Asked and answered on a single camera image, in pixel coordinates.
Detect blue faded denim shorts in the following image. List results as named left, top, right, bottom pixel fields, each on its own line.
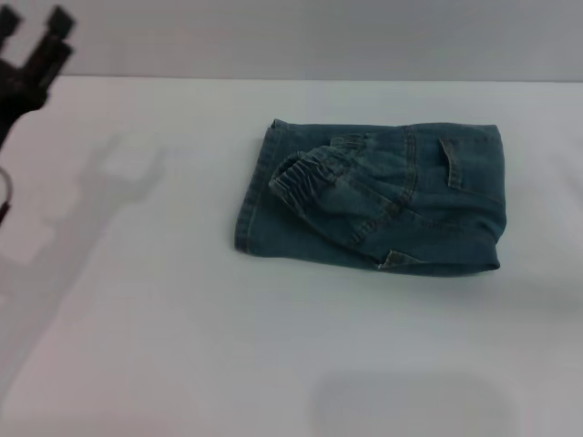
left=232, top=117, right=509, bottom=277

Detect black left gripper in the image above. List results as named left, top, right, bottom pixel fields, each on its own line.
left=0, top=4, right=77, bottom=147

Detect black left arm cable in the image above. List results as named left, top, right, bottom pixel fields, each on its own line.
left=0, top=168, right=15, bottom=225

